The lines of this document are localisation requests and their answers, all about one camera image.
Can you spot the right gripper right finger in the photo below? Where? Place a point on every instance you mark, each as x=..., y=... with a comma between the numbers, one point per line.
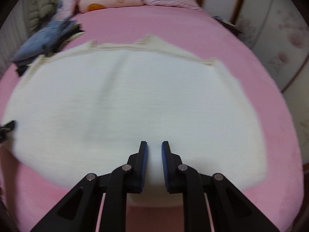
x=210, y=203

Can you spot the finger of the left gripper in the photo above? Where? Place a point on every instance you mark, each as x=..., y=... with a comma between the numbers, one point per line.
x=5, y=129

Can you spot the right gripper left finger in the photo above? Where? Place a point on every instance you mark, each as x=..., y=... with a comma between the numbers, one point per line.
x=98, y=203

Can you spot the white fluffy sweater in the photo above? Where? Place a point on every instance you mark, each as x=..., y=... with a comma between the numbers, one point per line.
x=88, y=108

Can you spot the folded black garment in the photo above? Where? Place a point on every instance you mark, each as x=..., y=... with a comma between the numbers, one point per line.
x=22, y=66

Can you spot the beige puffer jacket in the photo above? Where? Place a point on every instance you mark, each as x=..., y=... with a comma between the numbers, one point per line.
x=39, y=12

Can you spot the wooden nightstand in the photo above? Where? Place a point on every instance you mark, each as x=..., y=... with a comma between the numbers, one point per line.
x=228, y=25

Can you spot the floral wardrobe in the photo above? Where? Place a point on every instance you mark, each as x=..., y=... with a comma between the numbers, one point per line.
x=278, y=35

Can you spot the pink flat pillow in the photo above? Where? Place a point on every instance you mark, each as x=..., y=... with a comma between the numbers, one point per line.
x=184, y=4

